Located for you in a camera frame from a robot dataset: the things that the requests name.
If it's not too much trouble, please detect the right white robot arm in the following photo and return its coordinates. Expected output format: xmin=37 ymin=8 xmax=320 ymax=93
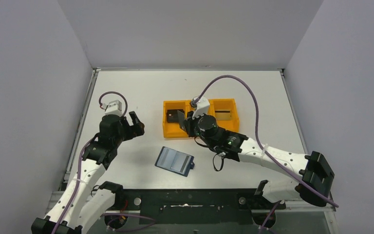
xmin=180 ymin=115 xmax=337 ymax=208

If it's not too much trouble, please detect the blue card holder wallet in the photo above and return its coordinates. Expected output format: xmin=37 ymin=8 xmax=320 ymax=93
xmin=155 ymin=146 xmax=195 ymax=177

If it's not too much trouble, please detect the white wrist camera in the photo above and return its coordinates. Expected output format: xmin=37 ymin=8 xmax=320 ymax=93
xmin=105 ymin=100 xmax=123 ymax=117
xmin=190 ymin=97 xmax=210 ymax=119

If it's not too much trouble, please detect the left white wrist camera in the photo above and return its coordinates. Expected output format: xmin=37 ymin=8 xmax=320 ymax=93
xmin=105 ymin=100 xmax=123 ymax=117

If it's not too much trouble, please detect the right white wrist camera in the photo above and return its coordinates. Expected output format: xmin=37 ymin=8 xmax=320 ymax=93
xmin=190 ymin=97 xmax=210 ymax=119

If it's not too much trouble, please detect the orange three-compartment tray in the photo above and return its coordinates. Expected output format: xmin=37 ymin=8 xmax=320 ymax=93
xmin=163 ymin=98 xmax=240 ymax=139

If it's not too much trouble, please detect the black cards stack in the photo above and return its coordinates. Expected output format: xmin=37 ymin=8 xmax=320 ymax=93
xmin=166 ymin=109 xmax=179 ymax=123

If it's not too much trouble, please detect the dark card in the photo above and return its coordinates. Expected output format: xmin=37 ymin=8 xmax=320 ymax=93
xmin=177 ymin=109 xmax=186 ymax=132

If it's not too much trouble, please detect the aluminium frame rail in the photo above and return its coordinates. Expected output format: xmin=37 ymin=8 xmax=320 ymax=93
xmin=45 ymin=191 xmax=336 ymax=213

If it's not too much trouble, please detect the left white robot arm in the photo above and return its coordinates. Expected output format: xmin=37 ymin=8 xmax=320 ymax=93
xmin=31 ymin=111 xmax=145 ymax=234

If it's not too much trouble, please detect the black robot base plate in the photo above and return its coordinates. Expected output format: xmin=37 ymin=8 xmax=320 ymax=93
xmin=103 ymin=189 xmax=277 ymax=231

